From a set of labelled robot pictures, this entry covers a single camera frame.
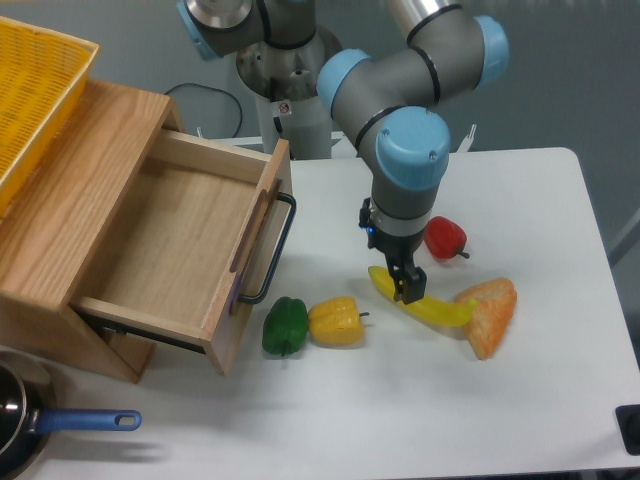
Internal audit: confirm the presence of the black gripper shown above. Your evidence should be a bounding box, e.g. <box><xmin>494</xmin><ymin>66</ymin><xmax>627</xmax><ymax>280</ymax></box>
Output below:
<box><xmin>359</xmin><ymin>197</ymin><xmax>427</xmax><ymax>304</ymax></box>

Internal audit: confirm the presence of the yellow toy banana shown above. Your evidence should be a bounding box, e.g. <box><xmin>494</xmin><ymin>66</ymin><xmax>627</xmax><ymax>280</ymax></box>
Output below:
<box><xmin>367</xmin><ymin>266</ymin><xmax>478</xmax><ymax>327</ymax></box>

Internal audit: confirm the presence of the yellow toy bell pepper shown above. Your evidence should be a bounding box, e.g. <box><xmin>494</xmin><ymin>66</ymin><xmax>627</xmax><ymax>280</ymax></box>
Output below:
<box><xmin>308</xmin><ymin>296</ymin><xmax>365</xmax><ymax>346</ymax></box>

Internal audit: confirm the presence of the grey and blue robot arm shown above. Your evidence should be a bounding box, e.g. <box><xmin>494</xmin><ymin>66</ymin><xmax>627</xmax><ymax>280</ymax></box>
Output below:
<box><xmin>177</xmin><ymin>1</ymin><xmax>509</xmax><ymax>304</ymax></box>

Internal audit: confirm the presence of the red toy bell pepper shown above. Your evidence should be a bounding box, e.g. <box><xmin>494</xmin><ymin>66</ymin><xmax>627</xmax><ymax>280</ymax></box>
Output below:
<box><xmin>424</xmin><ymin>216</ymin><xmax>470</xmax><ymax>261</ymax></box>

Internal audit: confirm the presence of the orange toy fruit wedge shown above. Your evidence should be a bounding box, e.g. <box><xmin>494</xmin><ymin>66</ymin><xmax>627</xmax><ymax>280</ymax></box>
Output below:
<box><xmin>455</xmin><ymin>277</ymin><xmax>518</xmax><ymax>360</ymax></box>

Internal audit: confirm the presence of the green toy bell pepper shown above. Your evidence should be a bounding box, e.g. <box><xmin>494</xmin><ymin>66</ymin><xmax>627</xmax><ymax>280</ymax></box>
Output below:
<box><xmin>262</xmin><ymin>296</ymin><xmax>308</xmax><ymax>357</ymax></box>

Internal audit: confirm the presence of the open wooden drawer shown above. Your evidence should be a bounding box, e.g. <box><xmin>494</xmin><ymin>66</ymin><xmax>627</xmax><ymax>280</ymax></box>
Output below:
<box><xmin>71</xmin><ymin>130</ymin><xmax>292</xmax><ymax>374</ymax></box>

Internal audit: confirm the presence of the black object at table edge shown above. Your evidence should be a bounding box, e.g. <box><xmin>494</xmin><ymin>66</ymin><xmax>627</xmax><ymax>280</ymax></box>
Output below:
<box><xmin>615</xmin><ymin>404</ymin><xmax>640</xmax><ymax>456</ymax></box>

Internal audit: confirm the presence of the wooden drawer cabinet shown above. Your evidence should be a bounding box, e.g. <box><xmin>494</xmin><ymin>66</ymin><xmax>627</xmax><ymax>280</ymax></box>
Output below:
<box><xmin>1</xmin><ymin>79</ymin><xmax>182</xmax><ymax>383</ymax></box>

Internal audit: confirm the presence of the yellow plastic basket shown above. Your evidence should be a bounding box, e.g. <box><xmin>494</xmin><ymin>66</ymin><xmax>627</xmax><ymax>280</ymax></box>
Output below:
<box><xmin>1</xmin><ymin>17</ymin><xmax>100</xmax><ymax>212</ymax></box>

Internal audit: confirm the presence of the black metal drawer handle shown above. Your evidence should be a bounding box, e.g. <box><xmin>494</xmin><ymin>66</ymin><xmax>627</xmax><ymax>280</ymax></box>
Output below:
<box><xmin>237</xmin><ymin>192</ymin><xmax>297</xmax><ymax>305</ymax></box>

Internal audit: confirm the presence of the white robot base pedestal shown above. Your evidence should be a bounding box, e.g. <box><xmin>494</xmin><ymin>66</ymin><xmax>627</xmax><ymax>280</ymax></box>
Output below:
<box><xmin>236</xmin><ymin>26</ymin><xmax>342</xmax><ymax>160</ymax></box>

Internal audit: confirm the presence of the black cable on floor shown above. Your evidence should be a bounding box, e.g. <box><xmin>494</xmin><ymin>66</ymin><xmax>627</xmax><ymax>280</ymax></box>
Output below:
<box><xmin>163</xmin><ymin>82</ymin><xmax>244</xmax><ymax>139</ymax></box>

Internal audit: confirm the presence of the black pan with blue handle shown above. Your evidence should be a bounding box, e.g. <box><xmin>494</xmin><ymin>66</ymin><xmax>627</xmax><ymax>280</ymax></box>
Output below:
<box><xmin>1</xmin><ymin>351</ymin><xmax>142</xmax><ymax>479</ymax></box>

